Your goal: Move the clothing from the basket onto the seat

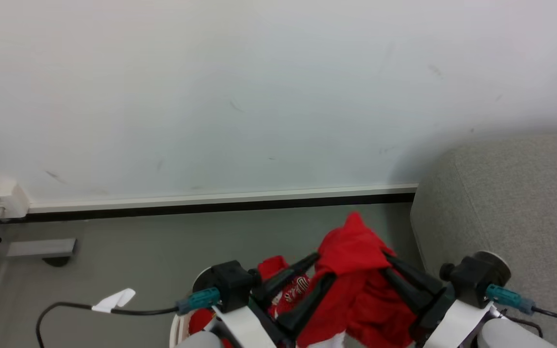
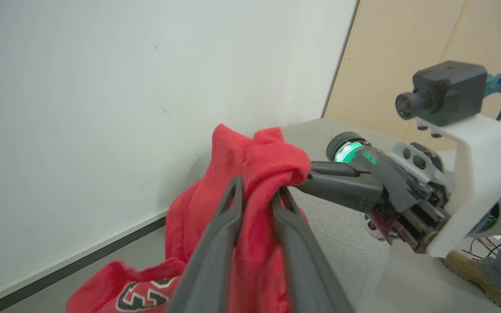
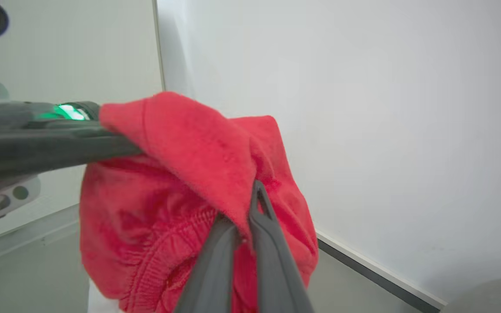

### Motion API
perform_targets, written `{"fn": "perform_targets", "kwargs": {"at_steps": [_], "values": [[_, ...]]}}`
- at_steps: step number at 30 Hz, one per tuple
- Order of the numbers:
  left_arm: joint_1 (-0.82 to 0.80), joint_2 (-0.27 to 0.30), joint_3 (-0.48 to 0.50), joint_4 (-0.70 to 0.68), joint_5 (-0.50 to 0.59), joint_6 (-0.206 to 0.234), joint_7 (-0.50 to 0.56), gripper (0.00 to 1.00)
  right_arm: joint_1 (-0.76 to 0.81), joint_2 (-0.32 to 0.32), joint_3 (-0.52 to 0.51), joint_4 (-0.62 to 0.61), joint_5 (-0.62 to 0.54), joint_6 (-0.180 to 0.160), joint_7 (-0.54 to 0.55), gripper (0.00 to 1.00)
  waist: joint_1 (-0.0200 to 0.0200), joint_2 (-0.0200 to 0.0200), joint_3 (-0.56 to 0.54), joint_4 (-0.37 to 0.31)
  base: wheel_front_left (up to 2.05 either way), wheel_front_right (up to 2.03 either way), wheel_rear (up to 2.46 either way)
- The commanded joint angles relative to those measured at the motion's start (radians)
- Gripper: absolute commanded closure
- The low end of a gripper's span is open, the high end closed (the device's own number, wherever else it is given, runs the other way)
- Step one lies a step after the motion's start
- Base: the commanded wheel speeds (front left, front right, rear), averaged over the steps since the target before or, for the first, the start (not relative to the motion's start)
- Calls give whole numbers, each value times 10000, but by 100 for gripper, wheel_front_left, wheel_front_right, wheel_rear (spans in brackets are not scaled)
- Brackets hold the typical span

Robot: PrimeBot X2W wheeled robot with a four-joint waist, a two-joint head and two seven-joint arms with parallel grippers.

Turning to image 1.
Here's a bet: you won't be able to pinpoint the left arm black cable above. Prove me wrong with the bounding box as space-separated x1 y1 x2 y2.
36 287 222 348

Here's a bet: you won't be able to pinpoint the red garment with white print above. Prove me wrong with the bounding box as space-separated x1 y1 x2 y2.
258 255 312 319

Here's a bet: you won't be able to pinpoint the white tag on cable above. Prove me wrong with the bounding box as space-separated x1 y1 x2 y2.
91 288 137 314

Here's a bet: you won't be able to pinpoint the white and black baseboard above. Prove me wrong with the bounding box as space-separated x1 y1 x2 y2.
0 183 419 224

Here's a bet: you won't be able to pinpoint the grey fabric sofa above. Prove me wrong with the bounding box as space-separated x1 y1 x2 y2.
410 132 557 348

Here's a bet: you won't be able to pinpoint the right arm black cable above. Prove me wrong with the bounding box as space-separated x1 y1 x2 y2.
485 284 557 334

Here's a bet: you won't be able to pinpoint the grey furniture foot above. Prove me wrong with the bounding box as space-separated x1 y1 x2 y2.
7 237 77 268

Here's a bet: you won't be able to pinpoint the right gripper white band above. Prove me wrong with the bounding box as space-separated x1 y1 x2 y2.
380 254 494 348

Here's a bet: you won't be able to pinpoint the white wall socket box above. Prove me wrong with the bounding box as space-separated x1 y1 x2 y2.
0 178 30 221

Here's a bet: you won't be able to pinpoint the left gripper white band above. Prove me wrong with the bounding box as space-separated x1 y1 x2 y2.
209 252 337 348

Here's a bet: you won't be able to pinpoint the red clothing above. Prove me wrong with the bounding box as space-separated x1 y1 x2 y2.
297 211 417 348

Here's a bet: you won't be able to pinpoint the white laundry basket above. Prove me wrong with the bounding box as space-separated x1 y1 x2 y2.
169 267 221 348

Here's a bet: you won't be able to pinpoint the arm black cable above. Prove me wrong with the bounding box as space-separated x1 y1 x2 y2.
36 287 222 348
485 284 557 334

